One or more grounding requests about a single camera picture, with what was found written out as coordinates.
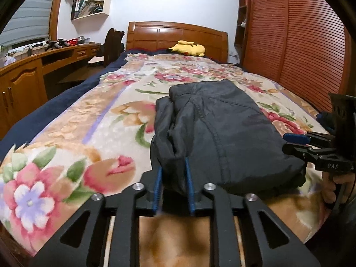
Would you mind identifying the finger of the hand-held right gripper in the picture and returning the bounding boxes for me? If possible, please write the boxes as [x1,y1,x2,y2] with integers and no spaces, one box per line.
[283,132,336,148]
[282,143,324,161]

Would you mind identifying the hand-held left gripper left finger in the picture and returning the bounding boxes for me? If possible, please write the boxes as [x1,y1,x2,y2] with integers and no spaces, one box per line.
[29,167,165,267]

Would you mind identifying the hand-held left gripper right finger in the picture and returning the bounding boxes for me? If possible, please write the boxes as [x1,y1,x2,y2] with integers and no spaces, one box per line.
[185,157,324,267]

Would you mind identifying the black jacket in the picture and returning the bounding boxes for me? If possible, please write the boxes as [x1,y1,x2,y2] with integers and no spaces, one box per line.
[150,79,307,197]

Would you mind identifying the person's right hand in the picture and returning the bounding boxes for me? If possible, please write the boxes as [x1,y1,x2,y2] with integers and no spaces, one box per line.
[321,170,356,204]

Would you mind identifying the floral blanket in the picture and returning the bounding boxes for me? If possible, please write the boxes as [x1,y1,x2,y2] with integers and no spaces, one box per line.
[0,52,333,267]

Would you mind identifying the wooden slatted wardrobe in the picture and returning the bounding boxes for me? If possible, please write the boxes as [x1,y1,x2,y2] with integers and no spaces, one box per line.
[240,0,354,113]

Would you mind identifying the wooden open shelf cabinet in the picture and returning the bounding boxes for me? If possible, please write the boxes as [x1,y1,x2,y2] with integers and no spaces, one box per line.
[234,0,249,62]

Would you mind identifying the yellow plush toy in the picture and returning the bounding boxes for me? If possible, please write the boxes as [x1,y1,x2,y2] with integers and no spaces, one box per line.
[166,40,206,58]

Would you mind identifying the dark wooden chair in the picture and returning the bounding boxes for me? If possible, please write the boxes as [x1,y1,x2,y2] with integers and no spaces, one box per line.
[87,28,125,69]

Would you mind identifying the wooden bed headboard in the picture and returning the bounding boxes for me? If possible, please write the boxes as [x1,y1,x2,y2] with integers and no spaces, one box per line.
[126,21,229,63]

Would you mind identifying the wooden desk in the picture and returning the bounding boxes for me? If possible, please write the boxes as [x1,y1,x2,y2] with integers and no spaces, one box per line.
[0,42,102,143]

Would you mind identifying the black tools on desk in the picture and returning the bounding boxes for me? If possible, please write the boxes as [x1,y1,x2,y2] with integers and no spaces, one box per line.
[45,39,69,51]

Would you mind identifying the black binder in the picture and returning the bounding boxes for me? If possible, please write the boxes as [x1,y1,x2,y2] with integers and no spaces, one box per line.
[71,0,82,20]

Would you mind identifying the grey window blind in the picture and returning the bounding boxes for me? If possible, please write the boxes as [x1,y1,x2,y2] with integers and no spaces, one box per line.
[0,0,61,48]

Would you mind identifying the wooden window frame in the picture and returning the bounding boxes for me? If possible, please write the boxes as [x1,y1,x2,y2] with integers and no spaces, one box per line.
[48,0,69,44]

